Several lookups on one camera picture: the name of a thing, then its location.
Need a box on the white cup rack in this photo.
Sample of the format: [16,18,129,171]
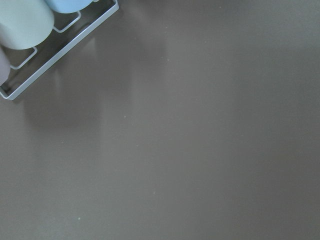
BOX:
[0,0,119,100]

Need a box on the pale blue cup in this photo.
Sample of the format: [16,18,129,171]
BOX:
[45,0,93,14]

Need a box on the pink cup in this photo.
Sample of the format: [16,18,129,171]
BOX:
[0,48,11,85]

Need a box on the pale green cup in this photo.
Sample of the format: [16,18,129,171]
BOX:
[0,0,55,50]

